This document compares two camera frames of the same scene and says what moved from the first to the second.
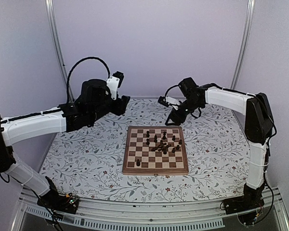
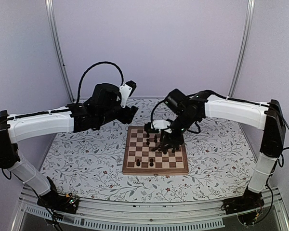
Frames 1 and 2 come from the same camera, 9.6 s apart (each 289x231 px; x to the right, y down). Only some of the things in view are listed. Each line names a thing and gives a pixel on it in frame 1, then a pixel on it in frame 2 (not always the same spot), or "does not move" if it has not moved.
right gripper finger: x=176 y=122 to x=164 y=139
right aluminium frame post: x=246 y=35 does not move
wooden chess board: x=155 y=150 does not move
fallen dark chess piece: x=159 y=149 does not move
